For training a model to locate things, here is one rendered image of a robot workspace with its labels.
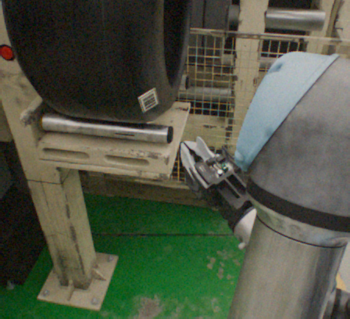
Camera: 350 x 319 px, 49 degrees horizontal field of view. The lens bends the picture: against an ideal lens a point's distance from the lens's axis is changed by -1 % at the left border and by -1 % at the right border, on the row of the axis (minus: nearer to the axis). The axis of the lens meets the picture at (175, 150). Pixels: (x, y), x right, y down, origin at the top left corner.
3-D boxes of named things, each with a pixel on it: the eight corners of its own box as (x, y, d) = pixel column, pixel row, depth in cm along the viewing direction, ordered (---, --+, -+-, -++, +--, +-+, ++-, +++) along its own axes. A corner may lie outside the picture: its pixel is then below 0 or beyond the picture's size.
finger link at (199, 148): (191, 119, 72) (219, 149, 66) (198, 137, 76) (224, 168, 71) (178, 128, 71) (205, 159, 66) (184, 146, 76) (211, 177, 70)
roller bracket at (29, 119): (26, 148, 99) (16, 116, 93) (83, 78, 130) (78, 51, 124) (38, 149, 98) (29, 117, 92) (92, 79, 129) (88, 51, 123)
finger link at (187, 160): (178, 127, 71) (205, 159, 66) (184, 146, 76) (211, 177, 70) (164, 137, 71) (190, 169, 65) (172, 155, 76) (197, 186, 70)
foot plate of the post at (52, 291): (37, 299, 157) (35, 294, 155) (63, 248, 178) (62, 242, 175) (99, 311, 153) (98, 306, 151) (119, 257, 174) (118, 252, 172)
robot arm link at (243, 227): (287, 234, 62) (247, 263, 61) (269, 214, 65) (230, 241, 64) (287, 214, 56) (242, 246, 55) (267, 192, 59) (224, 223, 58)
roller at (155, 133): (47, 124, 103) (38, 132, 99) (44, 109, 101) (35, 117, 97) (173, 137, 98) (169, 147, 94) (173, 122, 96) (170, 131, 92)
